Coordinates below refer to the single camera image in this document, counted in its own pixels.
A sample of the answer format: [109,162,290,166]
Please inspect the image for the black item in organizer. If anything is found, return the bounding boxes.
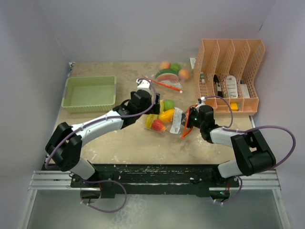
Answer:
[213,74,223,97]

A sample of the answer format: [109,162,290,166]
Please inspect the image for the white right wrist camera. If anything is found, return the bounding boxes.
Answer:
[195,96,206,109]

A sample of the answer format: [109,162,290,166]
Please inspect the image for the white green tube in organizer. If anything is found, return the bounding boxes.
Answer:
[200,72,205,84]

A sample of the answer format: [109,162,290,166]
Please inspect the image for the red fake strawberry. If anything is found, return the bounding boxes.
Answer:
[151,119,166,132]

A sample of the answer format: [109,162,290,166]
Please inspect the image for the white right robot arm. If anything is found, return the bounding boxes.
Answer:
[185,105,276,187]

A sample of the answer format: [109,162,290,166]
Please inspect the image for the white box in organizer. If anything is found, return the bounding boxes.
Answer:
[240,81,250,98]

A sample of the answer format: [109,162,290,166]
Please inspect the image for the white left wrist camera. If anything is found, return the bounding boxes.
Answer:
[136,78,151,93]

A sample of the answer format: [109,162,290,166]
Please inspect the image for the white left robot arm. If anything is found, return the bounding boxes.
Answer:
[45,90,160,187]

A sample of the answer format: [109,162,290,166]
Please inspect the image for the light green perforated basket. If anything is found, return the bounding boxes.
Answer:
[61,75,116,114]

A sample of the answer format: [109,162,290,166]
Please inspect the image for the green fake custard apple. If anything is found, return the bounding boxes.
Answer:
[163,100,175,111]

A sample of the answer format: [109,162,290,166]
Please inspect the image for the fake watermelon slice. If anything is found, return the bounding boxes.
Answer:
[155,69,180,82]

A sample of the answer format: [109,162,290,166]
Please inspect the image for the yellow fake pineapple ring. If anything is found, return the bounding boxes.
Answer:
[145,114,159,131]

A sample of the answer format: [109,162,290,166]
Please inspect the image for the fake peach right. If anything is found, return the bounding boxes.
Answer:
[178,69,191,80]

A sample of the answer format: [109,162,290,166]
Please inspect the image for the yellow block in organizer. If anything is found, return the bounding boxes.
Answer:
[230,103,239,111]

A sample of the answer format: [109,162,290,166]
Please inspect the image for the fake peach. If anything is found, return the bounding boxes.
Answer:
[178,69,191,80]
[160,62,171,70]

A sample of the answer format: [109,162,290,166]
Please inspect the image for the yellow fake starfruit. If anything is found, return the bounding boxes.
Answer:
[160,100,164,114]

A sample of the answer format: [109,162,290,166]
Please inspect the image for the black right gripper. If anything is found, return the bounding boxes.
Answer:
[173,106,204,129]

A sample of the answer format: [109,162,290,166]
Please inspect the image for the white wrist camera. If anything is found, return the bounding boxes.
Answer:
[195,96,206,109]
[136,78,151,93]

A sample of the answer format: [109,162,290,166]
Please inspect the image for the small white box behind organizer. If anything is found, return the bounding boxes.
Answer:
[190,57,196,70]

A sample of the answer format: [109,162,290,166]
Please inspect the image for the orange plastic file organizer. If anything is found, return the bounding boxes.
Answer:
[193,39,265,115]

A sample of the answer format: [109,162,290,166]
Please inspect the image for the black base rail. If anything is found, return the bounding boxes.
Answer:
[71,164,234,198]

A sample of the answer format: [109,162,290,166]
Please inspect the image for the green fake leafy vegetable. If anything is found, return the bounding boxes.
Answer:
[170,63,181,72]

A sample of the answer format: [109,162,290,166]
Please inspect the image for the white bottle in organizer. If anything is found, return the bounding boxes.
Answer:
[226,75,238,98]

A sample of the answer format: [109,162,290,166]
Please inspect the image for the fake peach left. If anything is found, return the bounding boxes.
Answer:
[160,62,171,70]

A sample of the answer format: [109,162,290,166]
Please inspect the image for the aluminium frame rail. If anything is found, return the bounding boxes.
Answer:
[29,171,281,191]

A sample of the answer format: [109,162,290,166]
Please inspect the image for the clear zip bag orange seal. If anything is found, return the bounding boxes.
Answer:
[144,105,195,139]

